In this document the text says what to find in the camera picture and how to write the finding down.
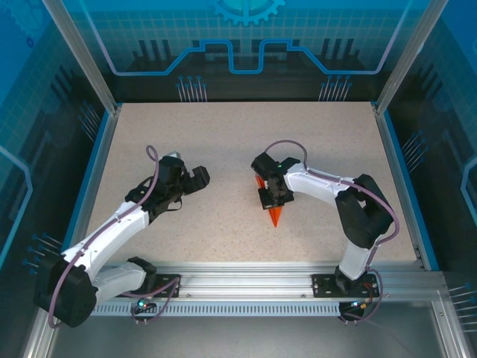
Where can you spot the orange paper sheet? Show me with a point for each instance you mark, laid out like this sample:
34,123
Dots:
276,218

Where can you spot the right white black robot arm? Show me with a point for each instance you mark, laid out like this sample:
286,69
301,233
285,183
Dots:
316,182

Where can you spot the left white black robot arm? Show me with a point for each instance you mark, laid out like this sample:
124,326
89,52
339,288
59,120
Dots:
112,231

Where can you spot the grey metal shelf panel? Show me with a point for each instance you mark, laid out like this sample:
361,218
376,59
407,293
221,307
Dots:
242,339

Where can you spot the aluminium side rail blue strip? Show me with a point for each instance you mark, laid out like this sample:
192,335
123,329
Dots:
402,186
94,186

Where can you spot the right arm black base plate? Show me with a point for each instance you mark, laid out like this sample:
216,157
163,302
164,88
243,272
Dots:
324,285

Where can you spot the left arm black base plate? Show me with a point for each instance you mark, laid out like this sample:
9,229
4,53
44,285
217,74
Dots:
169,287

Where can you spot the aluminium frame post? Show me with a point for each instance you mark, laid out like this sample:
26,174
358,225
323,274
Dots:
410,56
87,56

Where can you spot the short aluminium frame rail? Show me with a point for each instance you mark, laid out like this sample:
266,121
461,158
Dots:
33,339
452,332

